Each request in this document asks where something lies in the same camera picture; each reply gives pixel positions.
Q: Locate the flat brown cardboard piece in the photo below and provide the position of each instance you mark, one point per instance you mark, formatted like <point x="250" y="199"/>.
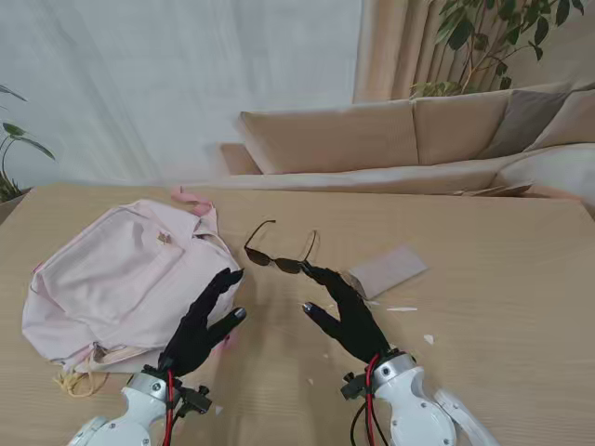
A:
<point x="502" y="190"/>

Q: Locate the pale pink glasses pouch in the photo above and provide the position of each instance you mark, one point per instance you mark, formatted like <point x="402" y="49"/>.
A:
<point x="395" y="269"/>

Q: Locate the grey sofa cushion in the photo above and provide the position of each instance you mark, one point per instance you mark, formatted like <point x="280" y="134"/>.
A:
<point x="520" y="121"/>

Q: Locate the black sunglasses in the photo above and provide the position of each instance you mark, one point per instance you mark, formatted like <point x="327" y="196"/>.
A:
<point x="260" y="256"/>

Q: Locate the pink fabric backpack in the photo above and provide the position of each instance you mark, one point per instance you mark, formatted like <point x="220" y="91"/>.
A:
<point x="121" y="279"/>

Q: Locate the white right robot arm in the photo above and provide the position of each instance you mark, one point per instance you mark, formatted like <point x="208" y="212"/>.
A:
<point x="413" y="404"/>

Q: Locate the white sheer curtain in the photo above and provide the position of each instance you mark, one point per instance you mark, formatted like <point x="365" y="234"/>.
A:
<point x="162" y="83"/>

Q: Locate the broad-leaved green plant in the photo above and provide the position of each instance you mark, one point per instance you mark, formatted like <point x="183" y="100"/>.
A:
<point x="28" y="139"/>

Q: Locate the beige pleated curtain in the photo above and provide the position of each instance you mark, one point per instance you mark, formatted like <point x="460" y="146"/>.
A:
<point x="400" y="46"/>

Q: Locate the beige sofa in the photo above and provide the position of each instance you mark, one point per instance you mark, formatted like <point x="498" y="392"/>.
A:
<point x="325" y="139"/>

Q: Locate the tall small-leaved green plant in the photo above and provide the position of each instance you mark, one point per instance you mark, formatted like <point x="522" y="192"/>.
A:
<point x="465" y="28"/>

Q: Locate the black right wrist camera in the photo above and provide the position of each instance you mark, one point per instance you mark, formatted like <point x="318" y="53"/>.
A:
<point x="355" y="385"/>

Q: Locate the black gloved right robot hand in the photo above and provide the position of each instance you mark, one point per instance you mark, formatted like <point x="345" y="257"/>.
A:
<point x="358" y="320"/>

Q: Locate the white beanbag cushion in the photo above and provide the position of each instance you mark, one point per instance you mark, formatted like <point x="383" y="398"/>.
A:
<point x="548" y="172"/>

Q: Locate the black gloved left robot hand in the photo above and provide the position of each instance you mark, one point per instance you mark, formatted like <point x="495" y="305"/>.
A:
<point x="195" y="325"/>

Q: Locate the long white paper strip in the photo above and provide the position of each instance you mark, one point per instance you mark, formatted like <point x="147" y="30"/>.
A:
<point x="402" y="309"/>

